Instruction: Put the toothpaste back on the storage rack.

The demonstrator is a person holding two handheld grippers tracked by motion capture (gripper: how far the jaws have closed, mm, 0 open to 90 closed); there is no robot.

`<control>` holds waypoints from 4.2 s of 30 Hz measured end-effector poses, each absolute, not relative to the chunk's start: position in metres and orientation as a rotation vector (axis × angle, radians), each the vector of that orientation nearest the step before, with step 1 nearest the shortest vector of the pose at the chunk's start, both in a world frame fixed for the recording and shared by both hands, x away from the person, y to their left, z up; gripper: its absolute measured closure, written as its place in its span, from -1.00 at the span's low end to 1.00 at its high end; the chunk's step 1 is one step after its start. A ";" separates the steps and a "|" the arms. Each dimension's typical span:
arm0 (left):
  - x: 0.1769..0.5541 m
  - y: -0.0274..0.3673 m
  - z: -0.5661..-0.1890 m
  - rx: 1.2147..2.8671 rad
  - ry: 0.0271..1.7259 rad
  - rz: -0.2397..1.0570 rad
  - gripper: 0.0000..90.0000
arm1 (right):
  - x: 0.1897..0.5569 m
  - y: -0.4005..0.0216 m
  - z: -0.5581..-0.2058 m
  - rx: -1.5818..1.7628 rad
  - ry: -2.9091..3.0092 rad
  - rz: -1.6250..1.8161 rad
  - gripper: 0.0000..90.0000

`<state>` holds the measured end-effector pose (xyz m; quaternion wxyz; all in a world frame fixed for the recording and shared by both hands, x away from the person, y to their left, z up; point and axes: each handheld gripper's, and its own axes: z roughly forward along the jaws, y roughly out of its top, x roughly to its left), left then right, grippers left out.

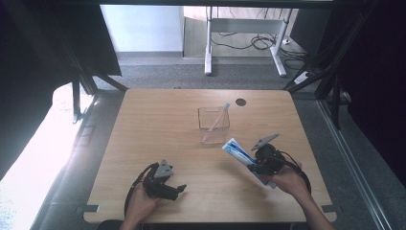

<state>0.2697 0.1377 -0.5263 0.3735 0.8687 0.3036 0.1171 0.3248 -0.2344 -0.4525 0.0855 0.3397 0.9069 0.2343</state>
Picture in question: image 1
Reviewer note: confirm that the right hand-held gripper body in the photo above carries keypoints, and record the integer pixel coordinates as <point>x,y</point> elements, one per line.
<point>268,158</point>

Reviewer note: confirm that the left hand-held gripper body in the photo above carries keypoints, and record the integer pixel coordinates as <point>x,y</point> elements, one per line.
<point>158,185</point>

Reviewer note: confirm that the blue white toothpaste tube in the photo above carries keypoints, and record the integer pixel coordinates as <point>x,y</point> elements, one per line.
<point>237,152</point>

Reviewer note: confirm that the clear plastic container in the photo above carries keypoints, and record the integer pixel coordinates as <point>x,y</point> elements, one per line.
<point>213,126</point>

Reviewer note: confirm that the pink toothbrush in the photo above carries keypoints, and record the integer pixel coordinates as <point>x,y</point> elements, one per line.
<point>216,123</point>

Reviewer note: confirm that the person's left hand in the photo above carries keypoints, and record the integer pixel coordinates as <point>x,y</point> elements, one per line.
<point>140,204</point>

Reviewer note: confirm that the person's right hand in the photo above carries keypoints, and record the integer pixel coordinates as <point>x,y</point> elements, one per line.
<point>288,182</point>

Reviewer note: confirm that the white power strip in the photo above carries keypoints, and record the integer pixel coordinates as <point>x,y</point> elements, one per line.
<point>302,77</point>

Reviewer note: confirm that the dark curtain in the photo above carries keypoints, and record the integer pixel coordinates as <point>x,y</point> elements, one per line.
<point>38,64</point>
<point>376,80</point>

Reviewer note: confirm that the black metal frame stand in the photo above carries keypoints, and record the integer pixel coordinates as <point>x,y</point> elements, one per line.
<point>332,73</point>
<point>84,80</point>

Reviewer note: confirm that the white metal desk frame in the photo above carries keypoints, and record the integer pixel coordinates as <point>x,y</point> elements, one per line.
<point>244,25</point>

